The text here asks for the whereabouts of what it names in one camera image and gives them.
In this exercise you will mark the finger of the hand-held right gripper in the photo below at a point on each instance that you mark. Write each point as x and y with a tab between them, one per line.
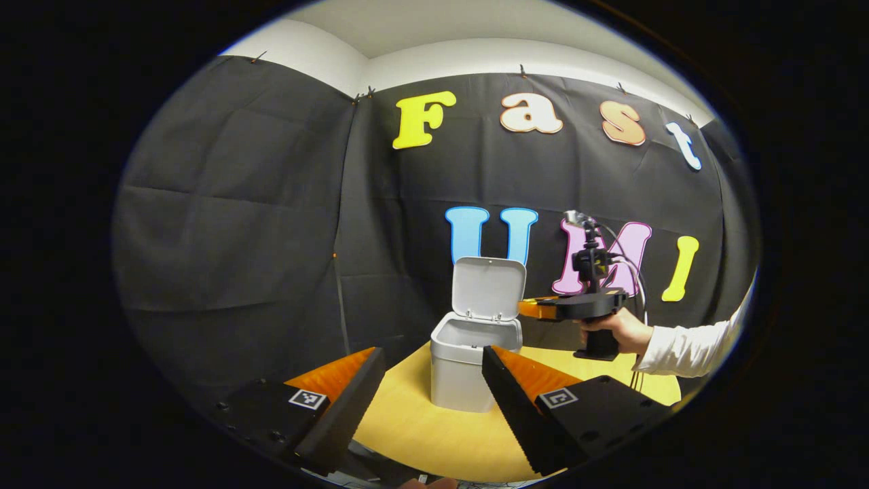
540	310

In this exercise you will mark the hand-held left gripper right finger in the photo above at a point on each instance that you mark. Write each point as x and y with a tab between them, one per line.
523	418

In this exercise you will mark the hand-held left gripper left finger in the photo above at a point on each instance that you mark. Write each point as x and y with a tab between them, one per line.
336	424

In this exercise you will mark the white desktop garbage bin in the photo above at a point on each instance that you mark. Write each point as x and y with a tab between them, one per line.
468	380

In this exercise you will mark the wooden desktop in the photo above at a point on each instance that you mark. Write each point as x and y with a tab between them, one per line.
434	441

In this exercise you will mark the black backdrop cloth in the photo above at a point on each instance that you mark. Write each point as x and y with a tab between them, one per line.
237	204

